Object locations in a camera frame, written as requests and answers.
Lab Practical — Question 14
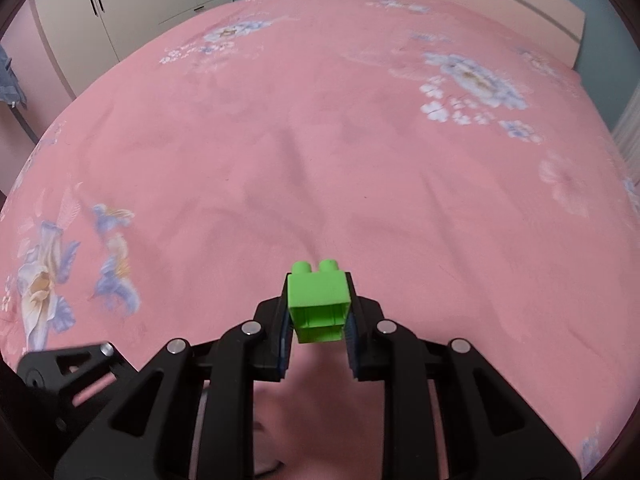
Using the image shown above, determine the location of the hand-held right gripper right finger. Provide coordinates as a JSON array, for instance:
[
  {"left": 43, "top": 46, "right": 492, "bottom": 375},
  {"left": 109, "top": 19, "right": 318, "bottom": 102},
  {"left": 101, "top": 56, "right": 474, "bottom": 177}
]
[{"left": 344, "top": 272, "right": 583, "bottom": 480}]

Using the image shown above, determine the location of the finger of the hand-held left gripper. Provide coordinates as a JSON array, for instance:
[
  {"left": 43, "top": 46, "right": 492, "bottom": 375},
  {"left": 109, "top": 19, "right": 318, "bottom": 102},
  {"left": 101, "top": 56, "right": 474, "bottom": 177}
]
[{"left": 17, "top": 342, "right": 141, "bottom": 426}]

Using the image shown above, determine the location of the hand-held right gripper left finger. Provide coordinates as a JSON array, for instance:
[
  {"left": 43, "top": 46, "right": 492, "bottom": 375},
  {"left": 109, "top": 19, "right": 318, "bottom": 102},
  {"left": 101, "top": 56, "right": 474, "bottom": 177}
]
[{"left": 52, "top": 297, "right": 296, "bottom": 480}]

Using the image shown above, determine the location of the green toy brick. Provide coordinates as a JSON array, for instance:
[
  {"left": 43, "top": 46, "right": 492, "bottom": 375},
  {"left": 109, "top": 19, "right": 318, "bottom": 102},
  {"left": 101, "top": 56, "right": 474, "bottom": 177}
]
[{"left": 286, "top": 259, "right": 352, "bottom": 345}]

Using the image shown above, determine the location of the pink floral bed sheet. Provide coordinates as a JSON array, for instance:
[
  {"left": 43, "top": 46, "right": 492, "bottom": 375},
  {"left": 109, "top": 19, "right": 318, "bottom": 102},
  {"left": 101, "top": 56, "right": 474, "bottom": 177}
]
[{"left": 0, "top": 0, "right": 640, "bottom": 480}]

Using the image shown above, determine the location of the blue hanging cloth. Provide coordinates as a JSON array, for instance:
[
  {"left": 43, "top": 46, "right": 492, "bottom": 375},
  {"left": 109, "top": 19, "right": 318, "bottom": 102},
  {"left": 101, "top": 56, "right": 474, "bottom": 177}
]
[{"left": 0, "top": 45, "right": 27, "bottom": 108}]

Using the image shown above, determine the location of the white curtain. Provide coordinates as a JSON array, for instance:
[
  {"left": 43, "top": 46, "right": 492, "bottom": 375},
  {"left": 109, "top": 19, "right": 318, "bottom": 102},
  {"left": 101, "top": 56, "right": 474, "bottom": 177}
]
[{"left": 610, "top": 92, "right": 640, "bottom": 176}]

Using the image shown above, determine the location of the cream wardrobe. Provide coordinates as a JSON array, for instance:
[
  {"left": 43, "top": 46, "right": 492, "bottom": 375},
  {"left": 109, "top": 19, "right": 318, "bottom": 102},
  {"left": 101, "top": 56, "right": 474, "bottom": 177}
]
[{"left": 30, "top": 0, "right": 233, "bottom": 98}]

